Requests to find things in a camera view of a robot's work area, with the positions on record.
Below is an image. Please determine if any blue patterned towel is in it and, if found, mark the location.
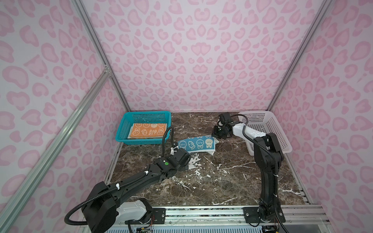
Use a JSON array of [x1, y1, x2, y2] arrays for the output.
[[178, 135, 219, 155]]

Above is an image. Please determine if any teal plastic basket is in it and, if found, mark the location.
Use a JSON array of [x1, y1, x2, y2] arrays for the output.
[[116, 111, 172, 145]]

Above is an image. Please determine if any orange patterned towel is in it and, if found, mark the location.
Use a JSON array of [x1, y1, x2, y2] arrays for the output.
[[129, 123, 168, 137]]

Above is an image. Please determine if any rabbit striped towel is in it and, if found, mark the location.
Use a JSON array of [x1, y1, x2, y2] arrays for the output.
[[127, 136, 162, 140]]

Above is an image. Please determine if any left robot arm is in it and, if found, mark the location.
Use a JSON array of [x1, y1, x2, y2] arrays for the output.
[[82, 149, 191, 233]]

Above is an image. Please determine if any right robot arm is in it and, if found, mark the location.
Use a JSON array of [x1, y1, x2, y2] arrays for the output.
[[212, 113, 284, 222]]

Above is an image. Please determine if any white plastic basket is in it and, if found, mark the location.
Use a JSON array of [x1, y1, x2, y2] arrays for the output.
[[239, 110, 292, 153]]

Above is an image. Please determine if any left diagonal aluminium strut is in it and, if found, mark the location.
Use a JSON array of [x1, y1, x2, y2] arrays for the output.
[[1, 70, 111, 233]]

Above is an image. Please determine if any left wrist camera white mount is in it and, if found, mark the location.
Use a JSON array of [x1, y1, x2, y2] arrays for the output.
[[170, 147, 178, 155]]

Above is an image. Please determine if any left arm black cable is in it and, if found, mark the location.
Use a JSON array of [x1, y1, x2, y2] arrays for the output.
[[64, 126, 175, 226]]

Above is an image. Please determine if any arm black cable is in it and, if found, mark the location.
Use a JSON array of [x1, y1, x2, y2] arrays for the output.
[[64, 126, 175, 226], [230, 113, 289, 233]]

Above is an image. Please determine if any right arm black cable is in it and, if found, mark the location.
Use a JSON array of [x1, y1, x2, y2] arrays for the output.
[[230, 113, 289, 233]]

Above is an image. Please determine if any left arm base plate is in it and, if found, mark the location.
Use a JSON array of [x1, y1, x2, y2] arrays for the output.
[[125, 208, 166, 225]]

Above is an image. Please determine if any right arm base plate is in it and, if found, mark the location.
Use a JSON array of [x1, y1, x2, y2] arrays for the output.
[[242, 206, 277, 224]]

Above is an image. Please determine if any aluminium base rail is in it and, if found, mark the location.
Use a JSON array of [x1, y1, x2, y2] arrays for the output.
[[78, 205, 336, 233]]

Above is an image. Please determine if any right corner aluminium post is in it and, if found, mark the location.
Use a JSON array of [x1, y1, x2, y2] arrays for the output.
[[266, 0, 335, 111]]

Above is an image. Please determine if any corner aluminium post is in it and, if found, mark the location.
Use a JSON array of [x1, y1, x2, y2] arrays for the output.
[[71, 0, 131, 112], [266, 0, 335, 111]]

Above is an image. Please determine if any left corner aluminium post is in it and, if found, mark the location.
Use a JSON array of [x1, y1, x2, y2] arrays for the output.
[[71, 0, 131, 112]]

